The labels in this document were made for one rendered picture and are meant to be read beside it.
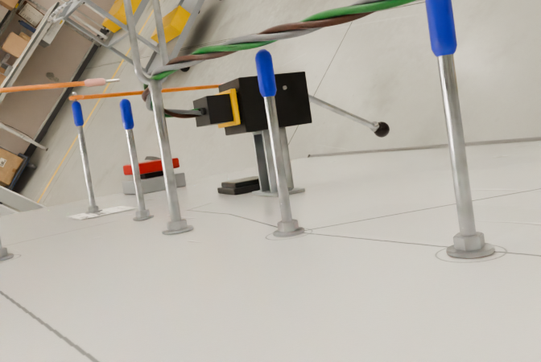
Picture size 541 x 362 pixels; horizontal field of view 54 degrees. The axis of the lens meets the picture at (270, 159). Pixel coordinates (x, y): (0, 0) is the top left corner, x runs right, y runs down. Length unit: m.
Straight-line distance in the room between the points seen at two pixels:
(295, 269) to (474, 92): 1.82
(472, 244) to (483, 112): 1.74
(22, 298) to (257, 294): 0.10
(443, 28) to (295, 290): 0.09
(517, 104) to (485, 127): 0.12
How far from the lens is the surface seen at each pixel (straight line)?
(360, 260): 0.19
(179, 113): 0.39
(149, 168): 0.61
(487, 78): 2.00
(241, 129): 0.39
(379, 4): 0.20
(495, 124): 1.86
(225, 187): 0.46
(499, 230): 0.22
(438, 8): 0.18
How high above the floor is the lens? 1.32
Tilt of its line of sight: 30 degrees down
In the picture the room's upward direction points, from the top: 57 degrees counter-clockwise
